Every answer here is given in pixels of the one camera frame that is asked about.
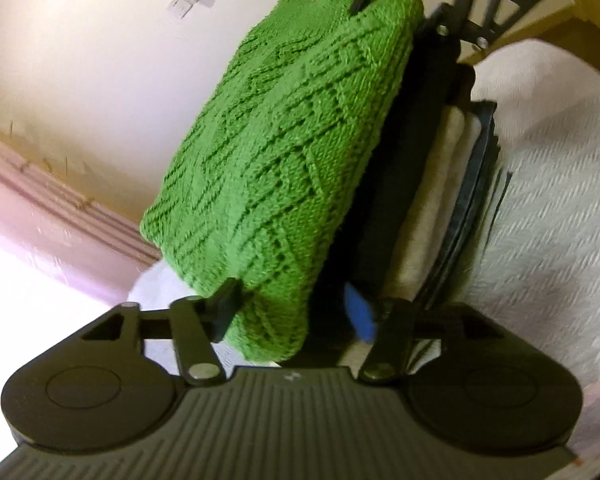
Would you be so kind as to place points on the stack of folded dark clothes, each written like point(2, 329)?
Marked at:
point(402, 208)

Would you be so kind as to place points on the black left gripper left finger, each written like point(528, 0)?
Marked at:
point(121, 376)

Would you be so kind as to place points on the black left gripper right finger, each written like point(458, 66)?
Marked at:
point(465, 378)

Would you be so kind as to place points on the green knitted sweater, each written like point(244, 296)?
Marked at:
point(266, 175)

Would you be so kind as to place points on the pale pink and blue bedspread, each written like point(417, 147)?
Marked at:
point(536, 270)

